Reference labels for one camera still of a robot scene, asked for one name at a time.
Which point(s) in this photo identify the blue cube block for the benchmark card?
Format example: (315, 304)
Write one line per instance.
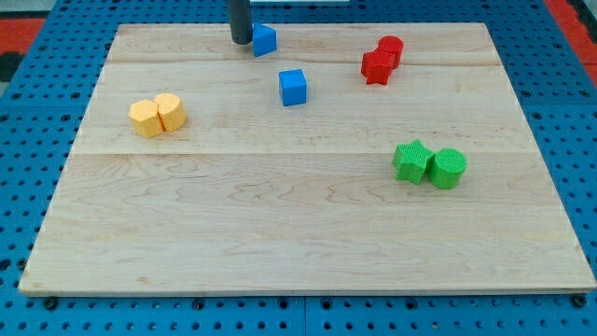
(293, 87)

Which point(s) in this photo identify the light wooden board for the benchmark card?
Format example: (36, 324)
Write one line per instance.
(253, 198)

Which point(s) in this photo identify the green star block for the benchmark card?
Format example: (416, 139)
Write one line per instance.
(411, 161)

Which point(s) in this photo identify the red star block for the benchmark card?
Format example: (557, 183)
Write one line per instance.
(377, 66)

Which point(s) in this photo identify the blue triangular prism block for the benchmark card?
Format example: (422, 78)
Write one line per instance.
(264, 39)

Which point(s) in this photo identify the yellow heart block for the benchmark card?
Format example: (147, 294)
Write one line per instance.
(171, 110)

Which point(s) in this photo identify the green cylinder block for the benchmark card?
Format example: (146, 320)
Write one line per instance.
(447, 168)

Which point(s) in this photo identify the red cylinder block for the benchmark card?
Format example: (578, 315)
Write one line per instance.
(393, 45)

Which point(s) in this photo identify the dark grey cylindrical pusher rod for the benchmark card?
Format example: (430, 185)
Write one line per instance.
(240, 21)

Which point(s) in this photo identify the yellow hexagon block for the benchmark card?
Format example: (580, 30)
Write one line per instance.
(146, 119)

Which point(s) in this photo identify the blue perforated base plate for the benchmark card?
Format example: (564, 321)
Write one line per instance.
(45, 101)

